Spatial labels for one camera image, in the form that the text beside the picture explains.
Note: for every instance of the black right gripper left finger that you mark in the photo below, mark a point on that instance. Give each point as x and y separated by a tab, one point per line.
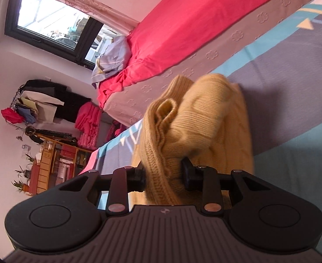
124	180

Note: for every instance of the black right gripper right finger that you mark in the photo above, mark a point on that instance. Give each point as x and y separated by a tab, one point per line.
203	179

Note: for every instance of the tan cable-knit cardigan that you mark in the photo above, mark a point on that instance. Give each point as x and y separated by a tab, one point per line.
205	121

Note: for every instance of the hanging clothes on rack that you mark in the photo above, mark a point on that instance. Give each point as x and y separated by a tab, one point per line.
50	100

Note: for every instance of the light blue crumpled clothes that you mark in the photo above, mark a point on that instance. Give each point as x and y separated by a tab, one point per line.
114	59

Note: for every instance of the pink fleece blanket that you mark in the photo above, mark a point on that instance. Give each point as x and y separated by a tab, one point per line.
91	165

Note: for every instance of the stack of pink towels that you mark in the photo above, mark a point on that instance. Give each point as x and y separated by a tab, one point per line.
88	122

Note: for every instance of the wooden bookshelf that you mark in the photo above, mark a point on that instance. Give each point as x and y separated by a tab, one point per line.
59	162

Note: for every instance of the red hat on rack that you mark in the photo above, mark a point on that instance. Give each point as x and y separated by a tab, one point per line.
12	116

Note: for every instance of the blue grey patterned bedsheet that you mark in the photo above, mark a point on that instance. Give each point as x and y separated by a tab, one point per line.
280	77

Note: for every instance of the pink curtain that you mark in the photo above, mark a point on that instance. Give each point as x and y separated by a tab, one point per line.
104	14

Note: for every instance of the dark framed window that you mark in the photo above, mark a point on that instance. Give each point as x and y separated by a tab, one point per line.
59	29

